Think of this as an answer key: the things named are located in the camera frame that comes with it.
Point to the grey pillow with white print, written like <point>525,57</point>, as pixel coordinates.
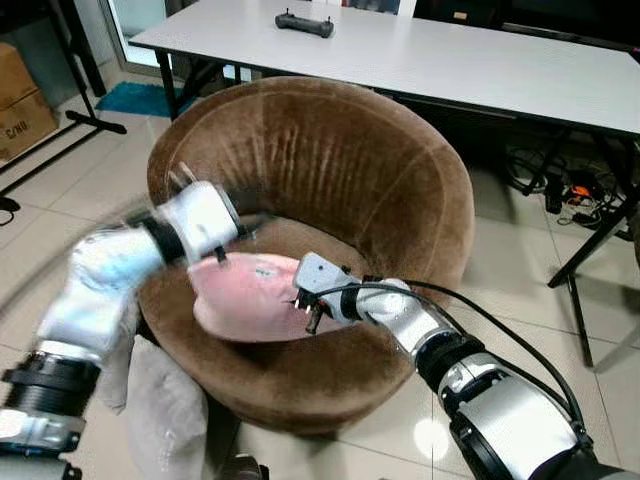
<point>165,410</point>

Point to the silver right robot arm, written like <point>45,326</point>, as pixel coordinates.
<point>500,410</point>

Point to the brown cardboard box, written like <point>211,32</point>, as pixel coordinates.
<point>22,105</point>

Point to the black metal stand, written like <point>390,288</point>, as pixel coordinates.
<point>82,70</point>

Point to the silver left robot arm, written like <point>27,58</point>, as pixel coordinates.
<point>90,290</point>

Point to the brown velvet round sofa chair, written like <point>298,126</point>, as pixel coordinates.
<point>330,170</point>

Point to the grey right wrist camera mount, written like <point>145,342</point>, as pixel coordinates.
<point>322,272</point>

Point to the black remote controller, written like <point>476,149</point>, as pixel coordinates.
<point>305,24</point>

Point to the orange and black device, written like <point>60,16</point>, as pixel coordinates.
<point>580,190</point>

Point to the pink pillow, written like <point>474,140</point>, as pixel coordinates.
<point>255,300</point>

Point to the blue floor mat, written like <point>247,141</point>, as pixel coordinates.
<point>135,100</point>

